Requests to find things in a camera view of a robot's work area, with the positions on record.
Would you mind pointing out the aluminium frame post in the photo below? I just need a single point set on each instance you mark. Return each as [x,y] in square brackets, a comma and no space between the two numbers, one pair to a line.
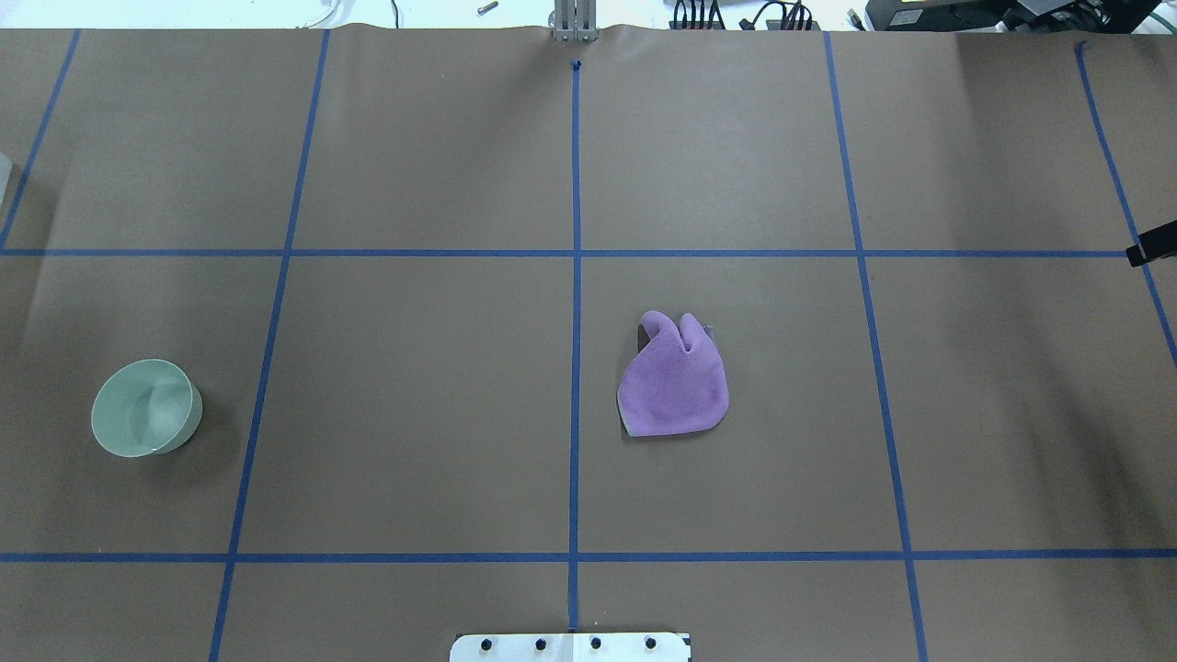
[575,21]

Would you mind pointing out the pale green bowl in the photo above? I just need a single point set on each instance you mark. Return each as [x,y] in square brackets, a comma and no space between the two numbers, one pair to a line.
[149,407]

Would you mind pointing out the purple cloth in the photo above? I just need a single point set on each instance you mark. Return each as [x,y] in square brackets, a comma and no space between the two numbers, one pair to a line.
[676,384]

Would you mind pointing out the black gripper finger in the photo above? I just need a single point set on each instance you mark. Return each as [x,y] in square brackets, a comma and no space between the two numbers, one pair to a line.
[1153,245]

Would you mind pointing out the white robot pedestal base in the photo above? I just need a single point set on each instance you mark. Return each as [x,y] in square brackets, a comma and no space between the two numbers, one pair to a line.
[621,646]

